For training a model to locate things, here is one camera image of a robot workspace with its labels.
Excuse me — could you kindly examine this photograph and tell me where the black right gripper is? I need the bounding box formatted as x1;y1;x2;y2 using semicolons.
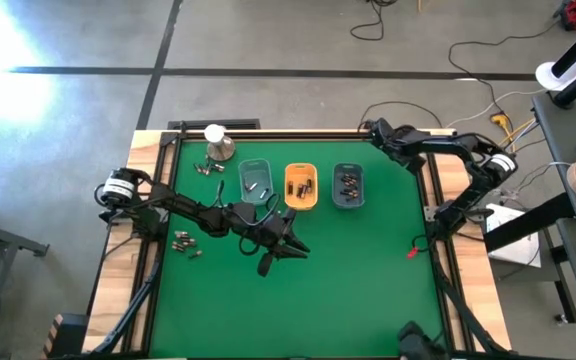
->
369;118;427;176

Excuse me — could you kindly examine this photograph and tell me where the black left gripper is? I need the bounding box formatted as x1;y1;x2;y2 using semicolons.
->
240;208;313;278

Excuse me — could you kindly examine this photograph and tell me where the yellow plastic bin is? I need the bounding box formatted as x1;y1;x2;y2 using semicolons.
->
284;162;319;212

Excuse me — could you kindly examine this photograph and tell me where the slate blue plastic bin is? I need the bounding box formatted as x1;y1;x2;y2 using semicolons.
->
331;162;366;210

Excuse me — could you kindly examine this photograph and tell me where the light teal plastic bin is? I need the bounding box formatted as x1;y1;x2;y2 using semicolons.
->
237;158;275;207

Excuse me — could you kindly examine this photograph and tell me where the thick black beam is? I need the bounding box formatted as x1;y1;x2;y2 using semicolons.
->
482;191;576;254

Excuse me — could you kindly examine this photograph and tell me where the white sheet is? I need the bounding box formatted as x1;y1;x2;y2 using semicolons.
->
484;202;543;270

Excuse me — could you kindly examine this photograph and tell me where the white black tower fan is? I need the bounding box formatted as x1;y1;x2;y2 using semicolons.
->
534;22;576;93

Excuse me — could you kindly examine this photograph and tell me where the black box striped edge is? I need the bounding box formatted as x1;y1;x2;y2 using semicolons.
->
41;313;90;359

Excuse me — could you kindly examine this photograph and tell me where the black table frame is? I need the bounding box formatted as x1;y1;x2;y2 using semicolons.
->
137;129;454;359

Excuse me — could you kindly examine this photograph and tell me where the long black floor cable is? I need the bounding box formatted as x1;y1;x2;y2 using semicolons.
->
447;19;564;117

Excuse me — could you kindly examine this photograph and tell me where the coiled black floor cable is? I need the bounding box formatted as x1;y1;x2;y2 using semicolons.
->
349;0;399;42

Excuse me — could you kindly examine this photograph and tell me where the yellow extension cable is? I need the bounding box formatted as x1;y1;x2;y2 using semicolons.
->
467;112;537;182

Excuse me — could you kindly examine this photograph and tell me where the white floor cable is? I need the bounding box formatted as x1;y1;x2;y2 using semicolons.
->
445;88;544;129

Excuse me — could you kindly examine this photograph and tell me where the black diagonal frame strut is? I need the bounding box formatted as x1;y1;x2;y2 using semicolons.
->
90;247;167;357
430;264;507;355

